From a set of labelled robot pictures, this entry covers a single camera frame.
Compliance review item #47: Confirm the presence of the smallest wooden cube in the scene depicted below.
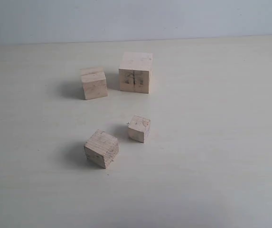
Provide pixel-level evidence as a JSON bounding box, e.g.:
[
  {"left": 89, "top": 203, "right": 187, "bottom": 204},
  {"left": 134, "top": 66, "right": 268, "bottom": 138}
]
[{"left": 128, "top": 115, "right": 150, "bottom": 143}]

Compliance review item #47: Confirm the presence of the third largest wooden cube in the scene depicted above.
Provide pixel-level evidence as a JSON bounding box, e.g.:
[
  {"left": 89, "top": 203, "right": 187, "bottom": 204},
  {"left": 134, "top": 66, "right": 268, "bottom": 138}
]
[{"left": 84, "top": 129, "right": 119, "bottom": 169}]

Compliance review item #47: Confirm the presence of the second largest wooden cube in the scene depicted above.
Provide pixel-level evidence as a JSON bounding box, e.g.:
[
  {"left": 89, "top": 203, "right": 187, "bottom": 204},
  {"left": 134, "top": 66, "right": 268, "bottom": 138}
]
[{"left": 81, "top": 67, "right": 108, "bottom": 100}]

